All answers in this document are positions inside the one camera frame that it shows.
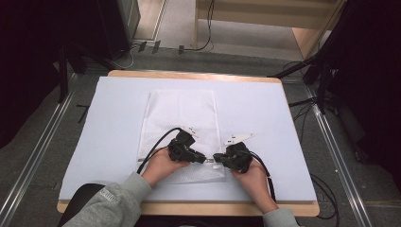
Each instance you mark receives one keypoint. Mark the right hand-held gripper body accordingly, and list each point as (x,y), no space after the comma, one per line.
(238,156)

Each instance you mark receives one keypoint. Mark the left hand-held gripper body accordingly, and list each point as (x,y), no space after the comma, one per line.
(181,145)

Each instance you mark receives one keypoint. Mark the person's left hand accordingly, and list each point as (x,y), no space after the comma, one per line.
(160,167)

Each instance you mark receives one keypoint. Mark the person's right hand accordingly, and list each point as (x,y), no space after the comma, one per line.
(253,186)

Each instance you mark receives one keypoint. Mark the wooden table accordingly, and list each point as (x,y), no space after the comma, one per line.
(195,208)

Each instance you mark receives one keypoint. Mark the white table mat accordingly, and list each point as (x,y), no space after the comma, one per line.
(261,110)

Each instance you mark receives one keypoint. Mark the black tripod stand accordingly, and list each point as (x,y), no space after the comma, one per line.
(323,78)

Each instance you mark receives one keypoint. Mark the dark cabinet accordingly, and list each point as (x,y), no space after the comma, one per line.
(116,25)

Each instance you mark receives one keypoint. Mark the black metal stand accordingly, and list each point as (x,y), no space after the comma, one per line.
(63,75)

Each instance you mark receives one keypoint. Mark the wooden shelf unit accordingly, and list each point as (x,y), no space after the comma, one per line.
(302,34)

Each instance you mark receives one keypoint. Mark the black curtain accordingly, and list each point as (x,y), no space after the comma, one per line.
(22,63)
(375,78)

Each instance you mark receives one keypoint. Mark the metal floor rail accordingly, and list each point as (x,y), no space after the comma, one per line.
(340,164)
(34,151)

